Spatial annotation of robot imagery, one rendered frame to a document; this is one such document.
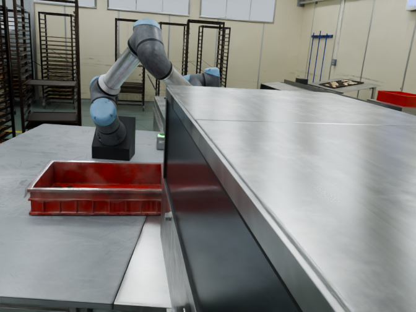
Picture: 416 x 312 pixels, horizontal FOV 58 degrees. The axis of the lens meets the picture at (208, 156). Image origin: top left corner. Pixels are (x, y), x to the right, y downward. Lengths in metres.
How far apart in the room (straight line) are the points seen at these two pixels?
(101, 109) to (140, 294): 1.05
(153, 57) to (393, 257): 1.40
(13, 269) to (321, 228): 0.97
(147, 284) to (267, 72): 8.69
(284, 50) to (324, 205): 9.33
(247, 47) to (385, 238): 9.07
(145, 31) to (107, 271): 0.98
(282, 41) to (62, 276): 8.87
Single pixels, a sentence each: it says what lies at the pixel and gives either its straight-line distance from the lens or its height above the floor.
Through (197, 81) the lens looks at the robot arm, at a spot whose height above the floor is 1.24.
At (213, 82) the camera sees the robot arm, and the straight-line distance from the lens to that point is 1.95.
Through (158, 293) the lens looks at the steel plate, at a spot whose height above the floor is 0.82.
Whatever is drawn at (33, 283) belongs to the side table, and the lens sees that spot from 1.09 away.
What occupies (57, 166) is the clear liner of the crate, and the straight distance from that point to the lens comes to 1.67.
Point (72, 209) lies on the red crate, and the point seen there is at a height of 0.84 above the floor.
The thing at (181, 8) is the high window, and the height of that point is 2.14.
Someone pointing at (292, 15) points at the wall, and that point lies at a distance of 9.70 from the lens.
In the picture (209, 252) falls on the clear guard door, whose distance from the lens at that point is 0.52.
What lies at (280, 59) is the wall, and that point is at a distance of 9.60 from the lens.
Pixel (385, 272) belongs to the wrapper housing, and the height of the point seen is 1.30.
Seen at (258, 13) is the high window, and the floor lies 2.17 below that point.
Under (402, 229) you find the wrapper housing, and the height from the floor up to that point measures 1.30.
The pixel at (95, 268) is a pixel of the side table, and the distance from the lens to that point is 1.11.
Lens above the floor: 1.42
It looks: 16 degrees down
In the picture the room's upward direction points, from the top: 4 degrees clockwise
